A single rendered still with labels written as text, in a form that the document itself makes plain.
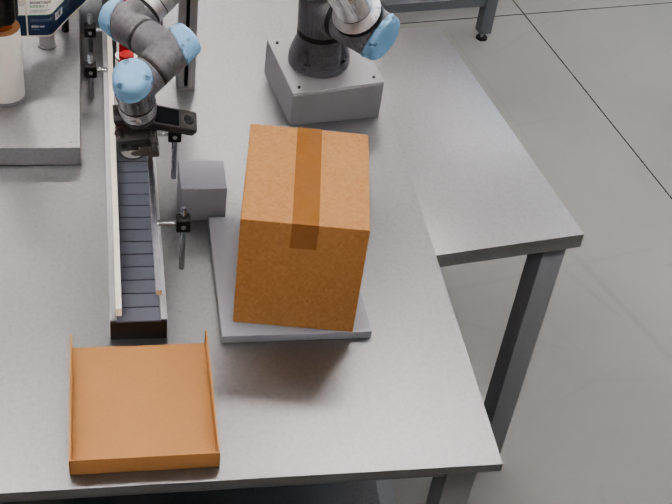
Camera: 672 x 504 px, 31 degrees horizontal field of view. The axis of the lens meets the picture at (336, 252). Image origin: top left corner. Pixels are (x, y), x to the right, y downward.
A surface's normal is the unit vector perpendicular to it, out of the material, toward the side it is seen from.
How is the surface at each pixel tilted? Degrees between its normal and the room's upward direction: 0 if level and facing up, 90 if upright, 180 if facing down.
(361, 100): 90
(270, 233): 90
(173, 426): 0
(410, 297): 0
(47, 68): 0
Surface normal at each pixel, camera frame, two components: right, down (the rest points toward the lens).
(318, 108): 0.31, 0.66
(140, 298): 0.11, -0.74
